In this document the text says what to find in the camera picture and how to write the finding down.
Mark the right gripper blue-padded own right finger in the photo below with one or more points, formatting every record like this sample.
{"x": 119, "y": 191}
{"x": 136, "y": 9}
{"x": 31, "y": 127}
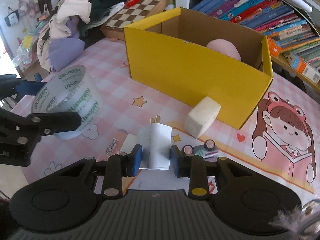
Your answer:
{"x": 192, "y": 167}

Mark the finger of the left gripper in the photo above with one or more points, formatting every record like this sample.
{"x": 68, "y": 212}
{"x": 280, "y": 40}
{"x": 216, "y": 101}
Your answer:
{"x": 20, "y": 135}
{"x": 25, "y": 87}

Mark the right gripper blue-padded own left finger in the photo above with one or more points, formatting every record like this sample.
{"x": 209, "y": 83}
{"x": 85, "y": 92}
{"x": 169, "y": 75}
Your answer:
{"x": 119, "y": 166}

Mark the clear tape roll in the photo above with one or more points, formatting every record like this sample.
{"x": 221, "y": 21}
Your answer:
{"x": 71, "y": 90}

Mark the white power adapter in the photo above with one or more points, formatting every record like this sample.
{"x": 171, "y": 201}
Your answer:
{"x": 160, "y": 144}

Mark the pink plush pig toy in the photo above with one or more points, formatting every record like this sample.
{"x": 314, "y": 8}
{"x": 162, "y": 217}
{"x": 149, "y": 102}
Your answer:
{"x": 224, "y": 47}

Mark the small toy car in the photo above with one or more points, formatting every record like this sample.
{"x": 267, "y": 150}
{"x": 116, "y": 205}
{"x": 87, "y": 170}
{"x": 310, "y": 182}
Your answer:
{"x": 207, "y": 150}

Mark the white sponge block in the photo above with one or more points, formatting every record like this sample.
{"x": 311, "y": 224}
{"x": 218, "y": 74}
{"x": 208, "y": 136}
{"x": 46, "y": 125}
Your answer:
{"x": 201, "y": 117}

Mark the pink checkered table mat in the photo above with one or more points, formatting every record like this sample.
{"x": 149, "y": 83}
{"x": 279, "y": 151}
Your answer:
{"x": 130, "y": 105}

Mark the pile of clothes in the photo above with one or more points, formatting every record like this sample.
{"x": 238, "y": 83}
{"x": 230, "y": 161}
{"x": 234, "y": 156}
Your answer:
{"x": 61, "y": 40}

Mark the yellow cardboard box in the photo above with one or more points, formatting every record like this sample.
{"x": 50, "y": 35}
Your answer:
{"x": 168, "y": 53}

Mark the white orange usmile box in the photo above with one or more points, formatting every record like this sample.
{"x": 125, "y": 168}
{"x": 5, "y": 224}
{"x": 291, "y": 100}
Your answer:
{"x": 274, "y": 47}

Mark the small orange white box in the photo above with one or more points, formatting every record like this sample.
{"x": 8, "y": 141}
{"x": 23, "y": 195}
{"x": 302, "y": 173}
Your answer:
{"x": 304, "y": 68}

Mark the wooden chessboard box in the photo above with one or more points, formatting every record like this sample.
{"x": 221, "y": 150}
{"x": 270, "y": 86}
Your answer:
{"x": 114, "y": 27}

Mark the row of leaning books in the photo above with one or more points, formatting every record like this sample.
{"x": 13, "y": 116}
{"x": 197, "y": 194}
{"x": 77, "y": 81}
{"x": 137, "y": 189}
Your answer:
{"x": 273, "y": 18}

